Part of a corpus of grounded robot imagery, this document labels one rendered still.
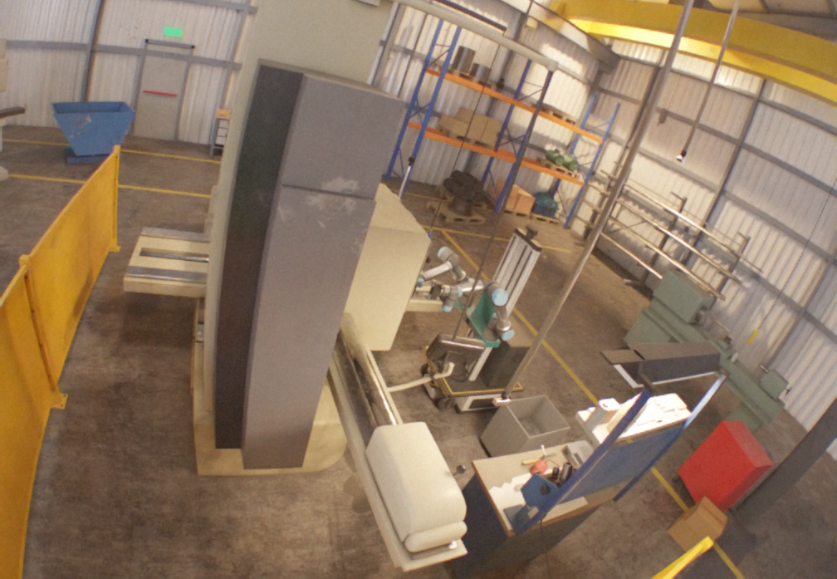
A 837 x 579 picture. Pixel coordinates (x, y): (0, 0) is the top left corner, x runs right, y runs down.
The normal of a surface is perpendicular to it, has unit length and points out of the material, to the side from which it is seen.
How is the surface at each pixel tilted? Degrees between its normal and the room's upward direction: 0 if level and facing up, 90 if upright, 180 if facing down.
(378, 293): 90
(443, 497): 22
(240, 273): 90
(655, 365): 58
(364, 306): 90
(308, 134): 90
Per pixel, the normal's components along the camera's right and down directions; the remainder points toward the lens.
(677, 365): 0.44, -0.02
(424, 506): 0.44, -0.60
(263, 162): 0.37, 0.51
